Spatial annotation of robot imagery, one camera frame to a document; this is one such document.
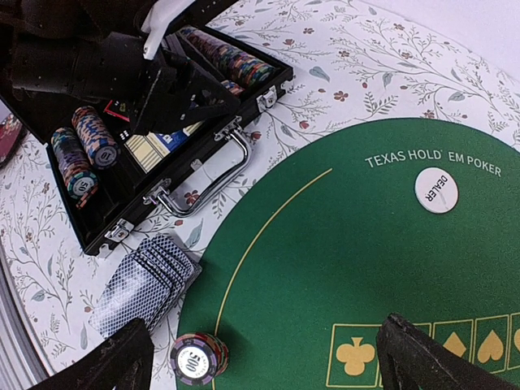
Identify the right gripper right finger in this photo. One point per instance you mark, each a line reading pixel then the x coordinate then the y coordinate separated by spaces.
pixel 410 359

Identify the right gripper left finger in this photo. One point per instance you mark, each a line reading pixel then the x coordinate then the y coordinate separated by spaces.
pixel 122 361

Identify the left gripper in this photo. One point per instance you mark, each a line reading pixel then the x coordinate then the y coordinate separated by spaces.
pixel 59 55

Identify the purple black chip stack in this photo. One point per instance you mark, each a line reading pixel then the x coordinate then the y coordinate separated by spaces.
pixel 197 358

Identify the black poker chip case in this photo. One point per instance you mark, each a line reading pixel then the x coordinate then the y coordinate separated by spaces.
pixel 187 178

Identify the white dealer button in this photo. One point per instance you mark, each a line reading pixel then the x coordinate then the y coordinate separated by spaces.
pixel 436 190

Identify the red triangle all-in marker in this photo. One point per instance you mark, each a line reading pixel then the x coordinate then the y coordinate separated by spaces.
pixel 118 109

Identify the blue playing card deck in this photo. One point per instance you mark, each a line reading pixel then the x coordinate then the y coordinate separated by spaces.
pixel 147 284

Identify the red embroidered round cushion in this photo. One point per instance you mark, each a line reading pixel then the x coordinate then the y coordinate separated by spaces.
pixel 12 133

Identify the poker chip row near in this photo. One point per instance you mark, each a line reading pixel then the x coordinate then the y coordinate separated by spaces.
pixel 82 150

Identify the poker chip row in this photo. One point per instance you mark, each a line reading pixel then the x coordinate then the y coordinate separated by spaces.
pixel 240 66
pixel 82 150

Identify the red dice row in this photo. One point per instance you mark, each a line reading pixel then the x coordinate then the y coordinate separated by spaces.
pixel 124 135

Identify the boxed playing cards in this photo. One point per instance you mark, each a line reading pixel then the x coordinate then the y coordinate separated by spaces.
pixel 151 149

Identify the green poker felt mat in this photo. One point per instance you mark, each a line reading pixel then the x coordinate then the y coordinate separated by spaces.
pixel 302 273

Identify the poker chip row far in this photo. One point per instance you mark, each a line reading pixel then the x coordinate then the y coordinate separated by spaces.
pixel 240 66

